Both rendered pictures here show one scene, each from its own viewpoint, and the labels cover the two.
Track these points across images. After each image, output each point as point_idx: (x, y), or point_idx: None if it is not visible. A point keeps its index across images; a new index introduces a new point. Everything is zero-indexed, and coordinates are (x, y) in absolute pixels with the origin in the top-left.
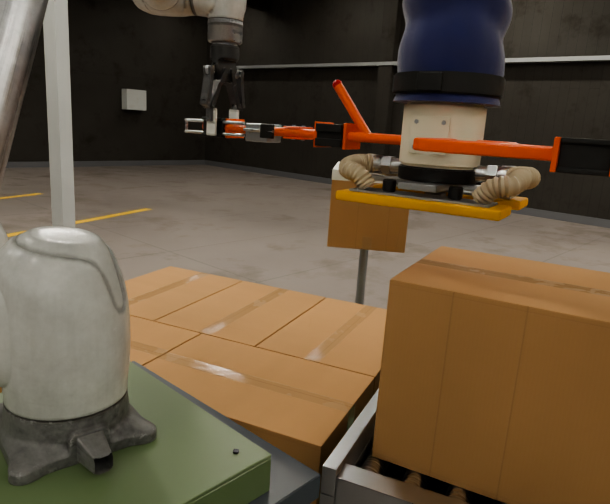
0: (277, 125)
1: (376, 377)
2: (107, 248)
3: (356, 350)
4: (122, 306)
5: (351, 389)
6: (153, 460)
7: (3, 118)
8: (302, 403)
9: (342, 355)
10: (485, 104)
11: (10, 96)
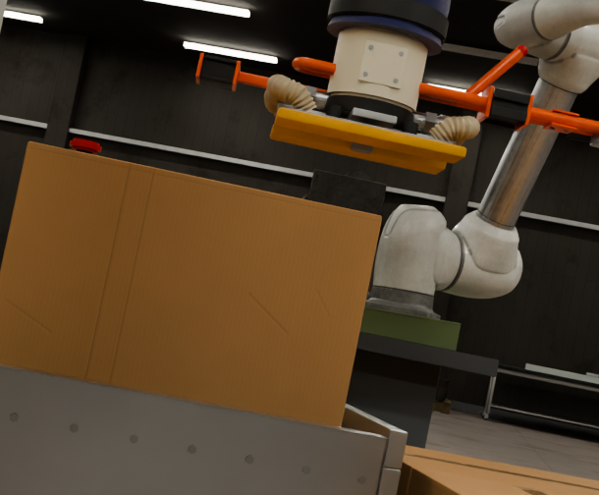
0: None
1: (412, 472)
2: (406, 209)
3: (501, 492)
4: (387, 235)
5: (412, 460)
6: None
7: (500, 165)
8: (434, 457)
9: (502, 488)
10: (335, 32)
11: (506, 153)
